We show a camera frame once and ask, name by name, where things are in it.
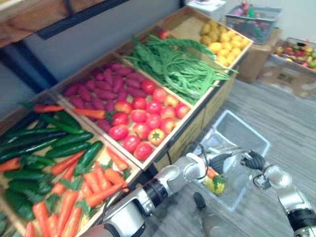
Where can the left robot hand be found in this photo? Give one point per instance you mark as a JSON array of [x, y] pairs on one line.
[[219, 161]]

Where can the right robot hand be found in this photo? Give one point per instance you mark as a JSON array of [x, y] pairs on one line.
[[254, 160]]

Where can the clear plastic basket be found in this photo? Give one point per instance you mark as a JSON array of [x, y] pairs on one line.
[[237, 133]]

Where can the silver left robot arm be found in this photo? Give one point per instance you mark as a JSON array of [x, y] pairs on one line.
[[172, 176]]

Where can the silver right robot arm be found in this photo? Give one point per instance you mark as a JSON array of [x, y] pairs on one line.
[[288, 195]]

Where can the leafy green vegetable bunch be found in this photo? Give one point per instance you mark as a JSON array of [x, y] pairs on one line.
[[170, 45]]

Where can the grey shopping basket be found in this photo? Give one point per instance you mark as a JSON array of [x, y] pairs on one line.
[[254, 24]]

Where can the small orange carrot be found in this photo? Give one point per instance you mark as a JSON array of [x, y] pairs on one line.
[[211, 172]]

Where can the yellow pepper with green stalk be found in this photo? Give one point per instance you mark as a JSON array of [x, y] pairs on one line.
[[215, 186]]

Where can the wooden produce display stand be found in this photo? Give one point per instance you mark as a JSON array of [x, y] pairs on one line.
[[217, 98]]

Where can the pale red tomato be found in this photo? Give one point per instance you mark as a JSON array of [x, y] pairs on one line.
[[171, 101], [168, 126], [167, 112], [123, 106], [141, 130]]

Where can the orange yellow tomato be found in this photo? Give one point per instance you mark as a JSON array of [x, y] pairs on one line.
[[156, 137]]

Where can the large printed cardboard box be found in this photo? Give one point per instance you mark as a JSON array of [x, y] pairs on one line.
[[286, 76]]

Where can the green long bean bunch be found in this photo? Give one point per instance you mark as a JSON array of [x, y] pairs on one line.
[[185, 74]]

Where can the small cardboard box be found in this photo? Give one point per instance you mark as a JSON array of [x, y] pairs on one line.
[[255, 60]]

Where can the yellow lemon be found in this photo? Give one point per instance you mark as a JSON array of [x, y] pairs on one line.
[[230, 33], [236, 43], [223, 52], [245, 42], [237, 38], [227, 46], [224, 37], [221, 60], [215, 47], [230, 59], [235, 51]]

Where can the purple sweet potato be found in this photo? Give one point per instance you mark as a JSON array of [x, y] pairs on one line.
[[136, 77], [124, 71], [103, 85], [116, 66], [103, 125], [109, 105], [85, 93], [122, 93], [77, 102], [98, 103], [117, 84], [107, 76], [104, 94], [136, 92], [132, 83], [90, 84], [71, 90]]

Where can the brown yellow potato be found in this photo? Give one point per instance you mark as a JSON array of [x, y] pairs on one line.
[[222, 29], [205, 40], [213, 24], [205, 29], [214, 36]]

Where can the green cucumber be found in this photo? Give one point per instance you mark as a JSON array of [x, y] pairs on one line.
[[66, 150], [24, 174], [61, 125], [19, 205], [71, 139], [38, 161], [32, 134], [88, 158], [27, 149], [68, 119], [27, 186]]

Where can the small red fruit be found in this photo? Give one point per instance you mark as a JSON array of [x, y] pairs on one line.
[[163, 34]]

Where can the white box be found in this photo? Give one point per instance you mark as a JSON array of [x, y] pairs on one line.
[[207, 5]]

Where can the wooden shelf board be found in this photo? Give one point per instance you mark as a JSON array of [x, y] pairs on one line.
[[29, 17]]

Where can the black metal frame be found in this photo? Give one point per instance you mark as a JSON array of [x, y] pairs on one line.
[[74, 21]]

